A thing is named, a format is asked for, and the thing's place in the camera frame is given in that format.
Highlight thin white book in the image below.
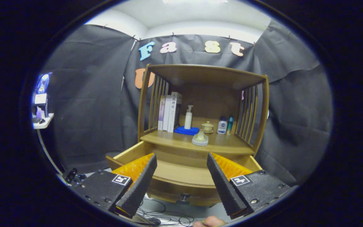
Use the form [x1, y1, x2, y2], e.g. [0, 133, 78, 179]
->
[163, 95, 172, 132]

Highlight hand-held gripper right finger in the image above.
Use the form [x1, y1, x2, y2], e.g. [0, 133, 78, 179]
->
[207, 152, 292, 220]

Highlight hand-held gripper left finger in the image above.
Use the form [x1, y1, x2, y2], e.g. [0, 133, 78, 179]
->
[71, 153, 158, 219]

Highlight black backdrop cloth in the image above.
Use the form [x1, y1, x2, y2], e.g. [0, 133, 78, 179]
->
[35, 19, 333, 186]

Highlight thick white book dark cover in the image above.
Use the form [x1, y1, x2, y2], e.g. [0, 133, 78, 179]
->
[167, 92, 182, 133]

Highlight white pump bottle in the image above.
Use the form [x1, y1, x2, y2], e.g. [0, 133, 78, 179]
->
[184, 105, 193, 130]

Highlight pale green plastic pack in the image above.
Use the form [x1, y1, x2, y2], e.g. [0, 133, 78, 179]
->
[192, 129, 209, 147]

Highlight brown wooden cabinet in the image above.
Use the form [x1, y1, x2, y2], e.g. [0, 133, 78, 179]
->
[137, 64, 269, 207]

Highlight black floor cables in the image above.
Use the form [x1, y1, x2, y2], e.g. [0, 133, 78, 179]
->
[136, 197, 201, 227]

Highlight small white wall shelf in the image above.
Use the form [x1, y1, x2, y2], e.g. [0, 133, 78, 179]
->
[33, 113, 54, 130]

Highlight wooden countertop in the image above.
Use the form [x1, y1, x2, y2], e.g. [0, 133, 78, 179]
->
[140, 128, 255, 155]

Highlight thin pale purple book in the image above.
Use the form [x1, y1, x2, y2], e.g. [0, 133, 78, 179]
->
[158, 96, 166, 131]

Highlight white bottle with blue cap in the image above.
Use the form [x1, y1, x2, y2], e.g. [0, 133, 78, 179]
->
[217, 116, 228, 135]

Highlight wooden drawer with black knob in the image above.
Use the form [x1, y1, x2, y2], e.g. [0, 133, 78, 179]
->
[106, 141, 263, 207]

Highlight folded blue cloth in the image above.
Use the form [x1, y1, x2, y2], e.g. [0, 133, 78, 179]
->
[174, 126, 200, 136]

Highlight beige lidded ceramic cup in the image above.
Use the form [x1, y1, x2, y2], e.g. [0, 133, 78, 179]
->
[201, 121, 214, 134]

